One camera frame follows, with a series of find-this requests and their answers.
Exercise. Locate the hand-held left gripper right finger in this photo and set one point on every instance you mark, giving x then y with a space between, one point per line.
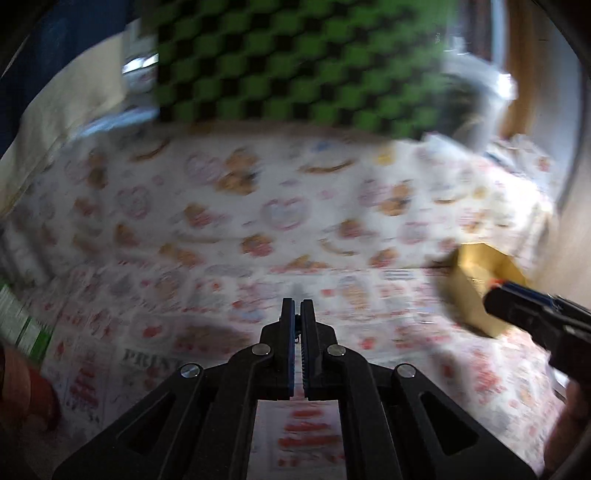
308 360

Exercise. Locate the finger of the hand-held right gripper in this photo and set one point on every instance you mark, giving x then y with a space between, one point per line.
517 309

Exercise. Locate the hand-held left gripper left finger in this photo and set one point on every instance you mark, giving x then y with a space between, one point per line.
288 355

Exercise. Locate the gold hexagonal box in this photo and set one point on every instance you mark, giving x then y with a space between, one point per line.
475 286

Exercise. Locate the person's right forearm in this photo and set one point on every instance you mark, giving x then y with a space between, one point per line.
570 424

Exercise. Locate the festive printed cloth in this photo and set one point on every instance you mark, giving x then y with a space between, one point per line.
207 314

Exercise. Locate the bear printed cloth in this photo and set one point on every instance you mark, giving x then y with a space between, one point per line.
295 198

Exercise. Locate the clear plastic bucket with lid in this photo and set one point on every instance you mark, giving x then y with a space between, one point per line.
471 106

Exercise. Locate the reddish cloth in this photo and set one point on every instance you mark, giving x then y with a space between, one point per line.
27 392

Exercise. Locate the green packet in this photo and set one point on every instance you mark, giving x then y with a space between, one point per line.
23 323

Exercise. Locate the green black checkered box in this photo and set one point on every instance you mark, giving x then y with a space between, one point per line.
295 60

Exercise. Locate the wooden window frame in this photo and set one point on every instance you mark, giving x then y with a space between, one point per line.
521 69

